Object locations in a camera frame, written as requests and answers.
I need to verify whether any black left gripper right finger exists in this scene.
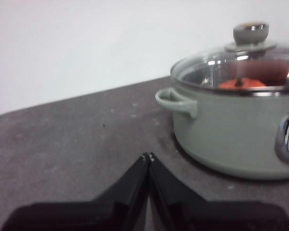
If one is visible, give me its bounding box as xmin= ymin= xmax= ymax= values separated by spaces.
xmin=148 ymin=152 xmax=289 ymax=231

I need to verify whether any glass lid with green knob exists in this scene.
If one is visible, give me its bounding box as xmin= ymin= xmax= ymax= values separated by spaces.
xmin=170 ymin=22 xmax=289 ymax=97

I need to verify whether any pale green electric pot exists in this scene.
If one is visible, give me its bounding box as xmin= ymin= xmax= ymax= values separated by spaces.
xmin=155 ymin=87 xmax=289 ymax=181

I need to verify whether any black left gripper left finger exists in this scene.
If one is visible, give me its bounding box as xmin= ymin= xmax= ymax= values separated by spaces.
xmin=1 ymin=153 xmax=150 ymax=231

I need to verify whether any small orange pumpkin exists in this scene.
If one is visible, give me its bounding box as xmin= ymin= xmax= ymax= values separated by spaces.
xmin=218 ymin=76 xmax=267 ymax=90

